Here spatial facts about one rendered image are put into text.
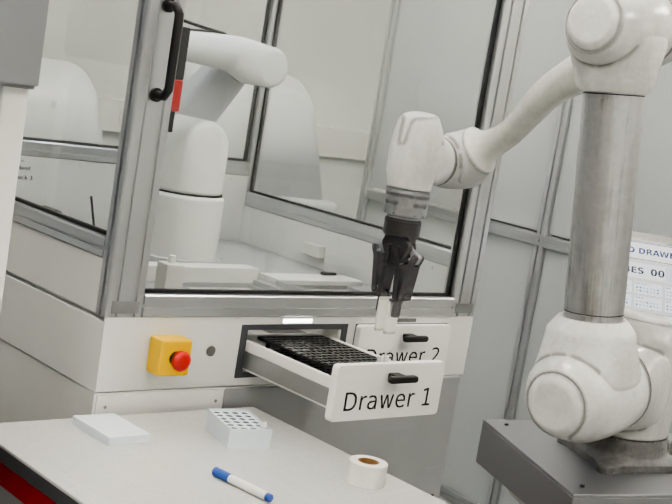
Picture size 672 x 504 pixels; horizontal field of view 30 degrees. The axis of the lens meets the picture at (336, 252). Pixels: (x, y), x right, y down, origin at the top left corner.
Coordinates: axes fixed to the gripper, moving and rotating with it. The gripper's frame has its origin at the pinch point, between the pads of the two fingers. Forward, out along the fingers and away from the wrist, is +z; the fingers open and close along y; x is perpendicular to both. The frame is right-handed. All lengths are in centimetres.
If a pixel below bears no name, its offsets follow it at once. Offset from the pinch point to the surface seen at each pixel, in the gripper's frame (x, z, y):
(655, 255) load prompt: 88, -16, 1
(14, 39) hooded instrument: -91, -43, 6
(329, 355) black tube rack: -8.6, 9.8, -5.8
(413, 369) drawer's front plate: -1.1, 8.3, 10.9
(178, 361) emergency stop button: -40.8, 12.0, -12.3
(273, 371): -19.4, 13.9, -9.5
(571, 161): 164, -32, -89
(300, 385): -19.4, 14.2, -0.8
